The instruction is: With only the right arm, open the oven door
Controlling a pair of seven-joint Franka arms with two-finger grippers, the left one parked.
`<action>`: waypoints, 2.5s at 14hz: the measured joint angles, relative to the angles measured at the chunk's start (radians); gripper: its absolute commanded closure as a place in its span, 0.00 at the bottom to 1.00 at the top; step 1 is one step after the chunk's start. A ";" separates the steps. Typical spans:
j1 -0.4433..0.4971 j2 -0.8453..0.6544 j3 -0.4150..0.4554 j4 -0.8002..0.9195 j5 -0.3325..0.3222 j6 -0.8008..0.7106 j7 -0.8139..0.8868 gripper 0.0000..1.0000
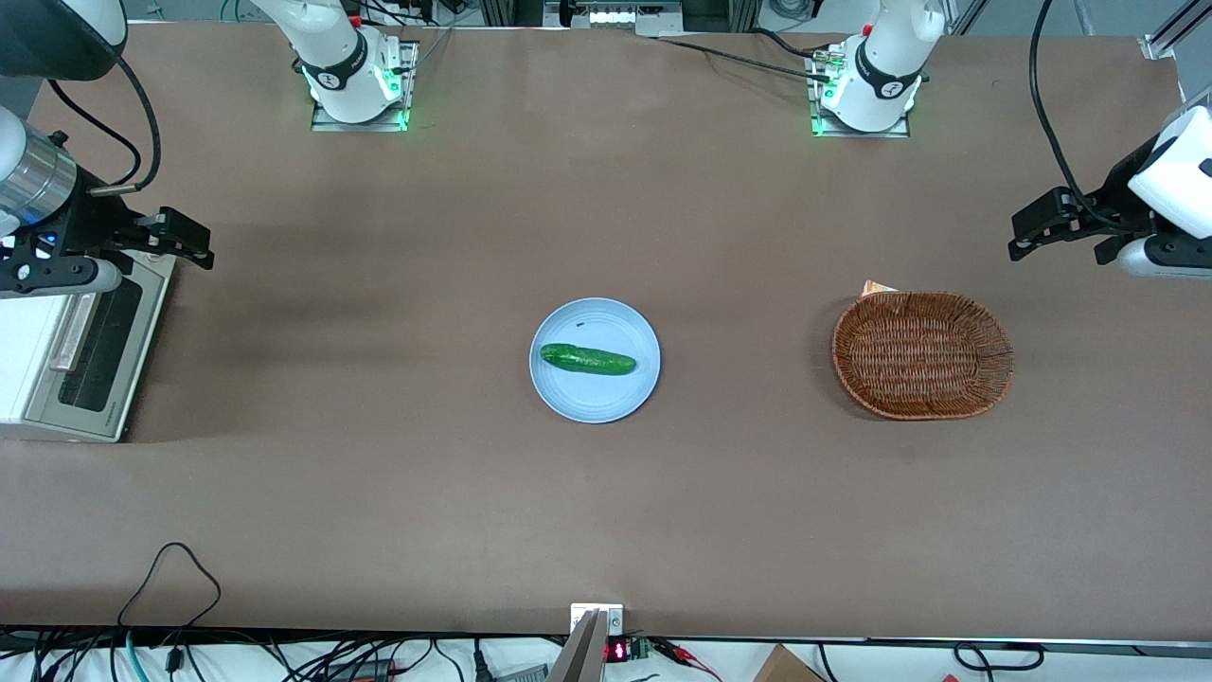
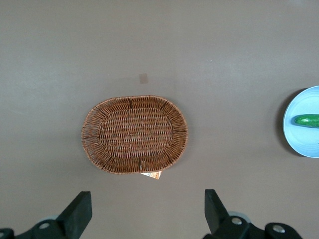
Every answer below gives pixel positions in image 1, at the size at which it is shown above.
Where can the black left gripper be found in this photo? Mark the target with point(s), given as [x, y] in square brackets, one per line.
[1115, 197]

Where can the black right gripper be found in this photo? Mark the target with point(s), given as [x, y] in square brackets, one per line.
[87, 220]

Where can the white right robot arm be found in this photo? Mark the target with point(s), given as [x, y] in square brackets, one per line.
[336, 47]

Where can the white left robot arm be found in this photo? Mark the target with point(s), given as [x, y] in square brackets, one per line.
[890, 57]

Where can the white toaster oven body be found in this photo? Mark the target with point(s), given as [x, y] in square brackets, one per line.
[19, 369]

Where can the brown wicker basket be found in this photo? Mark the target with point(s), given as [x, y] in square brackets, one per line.
[923, 355]

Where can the small tan paper piece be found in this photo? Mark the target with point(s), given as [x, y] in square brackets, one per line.
[876, 288]

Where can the green cucumber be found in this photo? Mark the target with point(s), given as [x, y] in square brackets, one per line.
[587, 359]

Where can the light blue round plate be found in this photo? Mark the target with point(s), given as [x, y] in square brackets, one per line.
[597, 398]

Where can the black power adapter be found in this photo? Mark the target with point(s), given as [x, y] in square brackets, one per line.
[365, 671]

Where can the white power strip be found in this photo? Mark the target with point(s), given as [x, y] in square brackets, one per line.
[625, 17]

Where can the brown cardboard box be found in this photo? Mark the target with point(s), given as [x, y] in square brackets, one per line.
[786, 668]

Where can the red clip lead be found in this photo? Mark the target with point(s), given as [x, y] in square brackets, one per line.
[686, 656]

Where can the red digit display module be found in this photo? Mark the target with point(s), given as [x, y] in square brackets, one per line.
[617, 651]

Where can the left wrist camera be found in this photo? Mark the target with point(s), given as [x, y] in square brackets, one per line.
[1169, 258]

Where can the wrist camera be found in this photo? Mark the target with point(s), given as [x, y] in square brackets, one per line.
[1169, 258]
[90, 277]

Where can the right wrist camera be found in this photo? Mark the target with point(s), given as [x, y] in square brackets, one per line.
[90, 277]

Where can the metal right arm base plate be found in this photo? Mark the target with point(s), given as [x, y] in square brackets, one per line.
[327, 121]

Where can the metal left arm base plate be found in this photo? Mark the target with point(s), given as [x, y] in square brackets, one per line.
[895, 133]

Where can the aluminium frame profile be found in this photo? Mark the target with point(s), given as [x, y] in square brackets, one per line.
[1169, 38]

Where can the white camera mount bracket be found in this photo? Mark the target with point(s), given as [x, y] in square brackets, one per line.
[615, 620]

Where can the grey camera mount bar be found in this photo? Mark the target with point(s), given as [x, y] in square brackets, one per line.
[579, 658]

